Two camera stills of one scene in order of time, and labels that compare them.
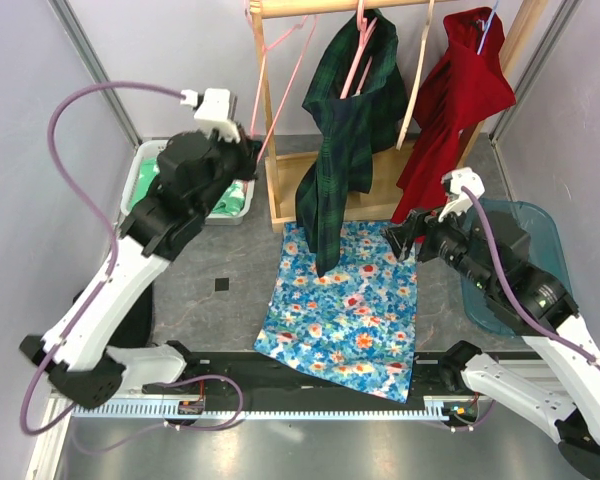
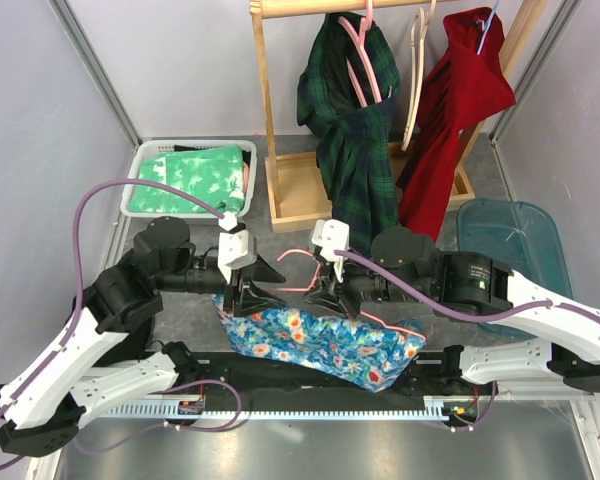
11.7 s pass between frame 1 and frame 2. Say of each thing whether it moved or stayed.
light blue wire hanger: stayed
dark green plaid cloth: moved
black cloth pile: stayed
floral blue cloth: moved
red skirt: stayed
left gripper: moved
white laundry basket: stayed
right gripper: moved
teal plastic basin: stayed
